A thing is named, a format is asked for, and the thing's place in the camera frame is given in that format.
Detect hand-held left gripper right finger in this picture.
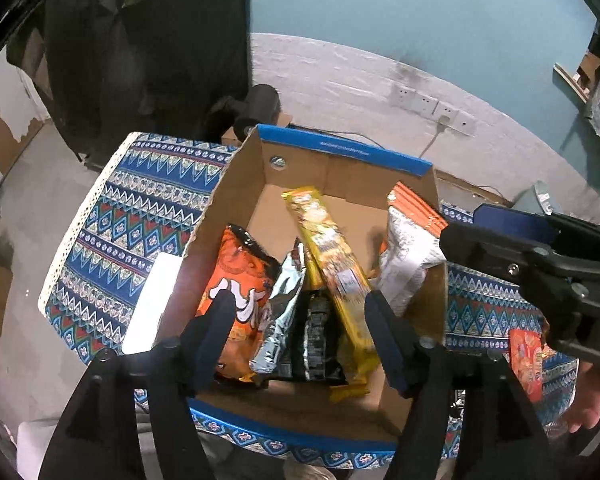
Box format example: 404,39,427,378
364,290,551,480

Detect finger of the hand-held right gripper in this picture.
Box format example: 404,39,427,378
439,222,556,291
472,204,600,251

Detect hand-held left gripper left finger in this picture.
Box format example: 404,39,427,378
39,290,238,480

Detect orange chip bag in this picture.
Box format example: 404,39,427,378
195,224,286,386

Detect silver snack packet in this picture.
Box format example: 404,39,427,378
249,239,308,375

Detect black snack packet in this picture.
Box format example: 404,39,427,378
285,287,348,386

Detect white and orange snack bag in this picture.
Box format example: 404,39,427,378
377,182,451,318

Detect yellow pictured snack packet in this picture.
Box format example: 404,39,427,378
281,186,381,368

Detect blue cardboard box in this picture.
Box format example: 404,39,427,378
155,124,448,448

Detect person's right hand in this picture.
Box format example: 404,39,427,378
562,362,600,433

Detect grey waste bin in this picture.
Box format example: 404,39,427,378
511,181,566,216

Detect white paper sheet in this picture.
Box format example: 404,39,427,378
121,252,183,356

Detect red snack packet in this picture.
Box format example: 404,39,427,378
509,327,551,406

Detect blue patterned tablecloth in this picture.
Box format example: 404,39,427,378
37,131,581,471

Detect cardboard pieces in window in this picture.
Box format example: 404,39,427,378
577,52,600,86

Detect black device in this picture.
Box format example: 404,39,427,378
207,84,281,143

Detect dark curtain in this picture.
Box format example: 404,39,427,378
7,0,253,166

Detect grey plug with cable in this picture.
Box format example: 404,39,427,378
419,115,451,161

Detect wooden window frame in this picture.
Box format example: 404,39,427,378
553,62,591,103

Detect black floor cable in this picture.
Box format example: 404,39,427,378
290,125,381,148

